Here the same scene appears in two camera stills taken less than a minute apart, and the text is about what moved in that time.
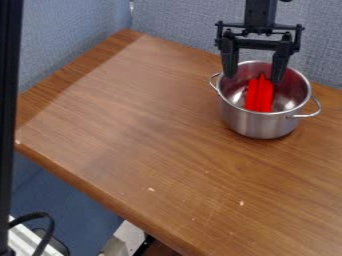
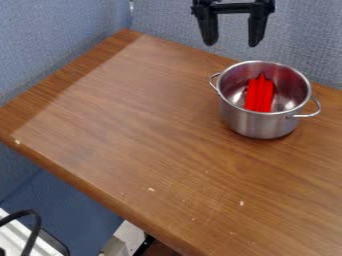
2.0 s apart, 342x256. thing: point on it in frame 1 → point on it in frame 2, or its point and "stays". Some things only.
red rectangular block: x=259 y=95 stays
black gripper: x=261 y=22 → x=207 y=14
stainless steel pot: x=291 y=94 stays
